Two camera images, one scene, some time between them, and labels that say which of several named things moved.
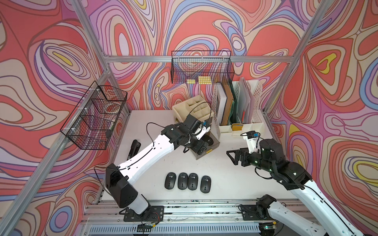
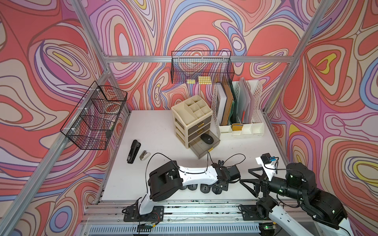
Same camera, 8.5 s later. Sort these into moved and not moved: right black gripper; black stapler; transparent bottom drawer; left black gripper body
Moved: right black gripper; left black gripper body
Not moved: transparent bottom drawer; black stapler
